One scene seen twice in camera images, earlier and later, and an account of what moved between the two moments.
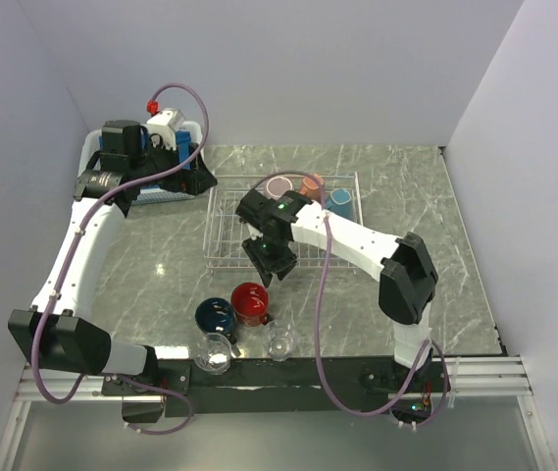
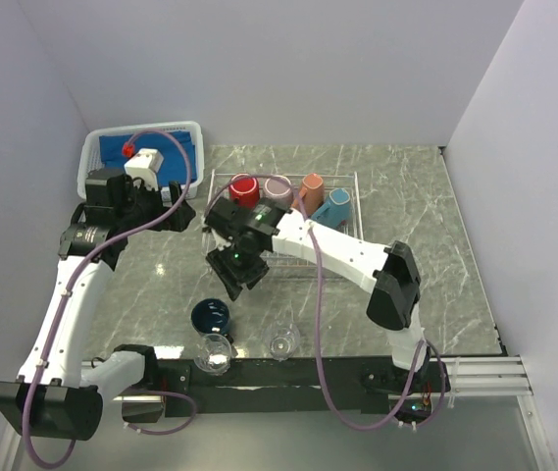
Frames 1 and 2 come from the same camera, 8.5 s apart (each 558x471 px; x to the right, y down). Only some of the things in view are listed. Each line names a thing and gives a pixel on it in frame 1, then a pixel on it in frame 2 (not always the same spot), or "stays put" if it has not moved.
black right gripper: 266,267 to 219,262
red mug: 249,303 to 244,190
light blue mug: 340,201 stays put
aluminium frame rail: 504,377 stays put
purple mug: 277,185 stays put
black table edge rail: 278,386 stays put
